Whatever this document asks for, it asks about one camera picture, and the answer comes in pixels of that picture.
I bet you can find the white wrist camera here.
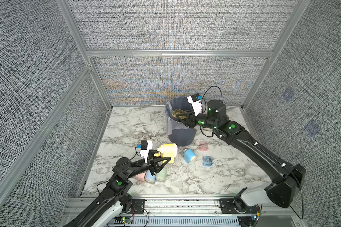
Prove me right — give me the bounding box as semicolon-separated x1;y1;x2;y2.
187;93;202;116
136;141;153;163

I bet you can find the bright blue pencil sharpener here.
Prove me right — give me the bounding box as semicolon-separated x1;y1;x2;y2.
182;149;196;164

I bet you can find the clear yellow shavings tray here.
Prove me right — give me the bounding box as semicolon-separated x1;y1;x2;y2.
172;109;187;121

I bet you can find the left pink pencil sharpener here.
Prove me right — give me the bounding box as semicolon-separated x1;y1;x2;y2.
135;172;146;182

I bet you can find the green pencil sharpener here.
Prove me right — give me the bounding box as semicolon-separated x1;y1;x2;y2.
155;168;167;182

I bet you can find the clear pink shavings tray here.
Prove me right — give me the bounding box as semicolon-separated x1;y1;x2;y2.
199;141;208;152

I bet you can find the light blue pencil sharpener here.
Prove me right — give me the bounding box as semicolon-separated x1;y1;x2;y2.
145;170;156;183

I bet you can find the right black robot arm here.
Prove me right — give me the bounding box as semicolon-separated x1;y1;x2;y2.
173;100;306;213

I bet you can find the yellow pencil sharpener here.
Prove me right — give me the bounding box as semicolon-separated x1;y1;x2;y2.
155;143;178;164

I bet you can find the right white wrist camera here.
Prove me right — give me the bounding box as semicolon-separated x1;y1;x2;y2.
187;93;202;116

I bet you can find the clear blue shavings tray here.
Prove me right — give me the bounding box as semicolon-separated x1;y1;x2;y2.
203;156;213;167

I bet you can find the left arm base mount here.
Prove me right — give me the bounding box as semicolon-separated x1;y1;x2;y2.
120;197;145;215

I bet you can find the dark grey trash bin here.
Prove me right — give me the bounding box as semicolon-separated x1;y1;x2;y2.
165;96;205;147

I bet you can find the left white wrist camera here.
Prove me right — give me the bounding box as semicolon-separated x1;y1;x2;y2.
136;141;153;163

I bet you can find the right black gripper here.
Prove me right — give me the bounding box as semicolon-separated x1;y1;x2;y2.
178;108;222;133

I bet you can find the aluminium front rail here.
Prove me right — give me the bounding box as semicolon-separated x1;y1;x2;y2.
63;195;302;218

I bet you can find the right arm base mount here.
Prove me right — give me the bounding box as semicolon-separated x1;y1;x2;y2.
217;198;260;214

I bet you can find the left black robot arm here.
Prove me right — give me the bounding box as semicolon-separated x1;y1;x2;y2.
66;150;171;227

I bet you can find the clear plastic bin liner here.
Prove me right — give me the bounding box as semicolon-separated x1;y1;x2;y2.
164;96;193;135

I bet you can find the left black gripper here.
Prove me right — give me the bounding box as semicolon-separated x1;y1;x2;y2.
125;151;169;181

